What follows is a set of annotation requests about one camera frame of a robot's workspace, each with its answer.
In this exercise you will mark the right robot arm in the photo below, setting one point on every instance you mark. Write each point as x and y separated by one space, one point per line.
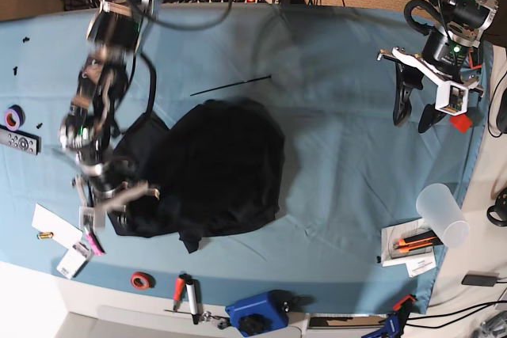
86 131

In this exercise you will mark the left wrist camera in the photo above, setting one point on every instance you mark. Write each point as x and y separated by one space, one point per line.
451 99

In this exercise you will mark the purple tape roll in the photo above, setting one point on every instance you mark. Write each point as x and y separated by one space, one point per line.
14 117

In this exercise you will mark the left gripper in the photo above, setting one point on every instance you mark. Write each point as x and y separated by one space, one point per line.
445 55

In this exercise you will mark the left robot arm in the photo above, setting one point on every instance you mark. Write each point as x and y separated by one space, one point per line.
454 31

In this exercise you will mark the blue orange bar clamp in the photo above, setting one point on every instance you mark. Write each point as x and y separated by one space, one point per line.
394 324

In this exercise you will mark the pink marker package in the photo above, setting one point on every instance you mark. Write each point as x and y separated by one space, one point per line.
93 241

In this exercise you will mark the black remote control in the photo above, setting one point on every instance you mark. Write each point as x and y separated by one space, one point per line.
20 140

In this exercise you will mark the black cable tie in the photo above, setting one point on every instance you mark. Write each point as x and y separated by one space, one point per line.
262 78

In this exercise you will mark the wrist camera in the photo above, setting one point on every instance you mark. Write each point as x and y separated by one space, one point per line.
451 99
92 217

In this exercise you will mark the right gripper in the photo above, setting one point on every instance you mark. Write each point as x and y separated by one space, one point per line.
113 184

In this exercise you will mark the white marker pen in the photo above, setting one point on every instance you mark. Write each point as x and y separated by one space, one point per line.
193 304

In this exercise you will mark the white booklet papers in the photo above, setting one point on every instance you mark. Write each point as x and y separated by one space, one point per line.
417 262

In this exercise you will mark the orange black clamp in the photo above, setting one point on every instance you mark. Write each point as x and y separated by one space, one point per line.
475 58

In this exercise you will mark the red tape roll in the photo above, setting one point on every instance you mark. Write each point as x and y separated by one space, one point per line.
142 281

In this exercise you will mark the light blue table cloth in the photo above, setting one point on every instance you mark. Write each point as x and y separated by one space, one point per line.
349 171

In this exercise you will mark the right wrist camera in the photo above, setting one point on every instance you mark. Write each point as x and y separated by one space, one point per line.
92 217

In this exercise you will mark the white paper sheet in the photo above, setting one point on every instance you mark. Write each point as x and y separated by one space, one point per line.
62 231

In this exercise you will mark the white blister pack card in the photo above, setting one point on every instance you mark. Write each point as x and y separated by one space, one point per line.
74 260

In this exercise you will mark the blue table clamp box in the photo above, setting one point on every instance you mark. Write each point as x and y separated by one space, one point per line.
258 314

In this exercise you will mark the red cube block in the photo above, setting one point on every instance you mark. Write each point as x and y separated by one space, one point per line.
461 123

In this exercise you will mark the red handled screwdriver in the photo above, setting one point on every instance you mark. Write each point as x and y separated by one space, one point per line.
178 291

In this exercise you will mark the translucent plastic cup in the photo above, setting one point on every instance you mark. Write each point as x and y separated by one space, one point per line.
437 206

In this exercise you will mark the black t-shirt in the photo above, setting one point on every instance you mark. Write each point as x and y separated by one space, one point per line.
218 170

